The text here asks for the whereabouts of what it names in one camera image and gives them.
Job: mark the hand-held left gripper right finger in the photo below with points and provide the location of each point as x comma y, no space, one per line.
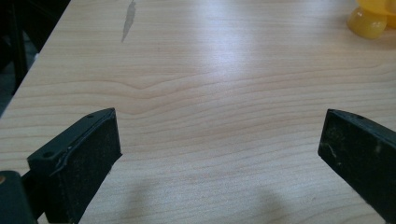
358,155

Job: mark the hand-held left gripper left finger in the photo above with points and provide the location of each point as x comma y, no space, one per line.
81,161

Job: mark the dark metal stand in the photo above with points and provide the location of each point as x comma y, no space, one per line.
18,46

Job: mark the yellow plastic toy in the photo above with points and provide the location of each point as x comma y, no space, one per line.
370,18

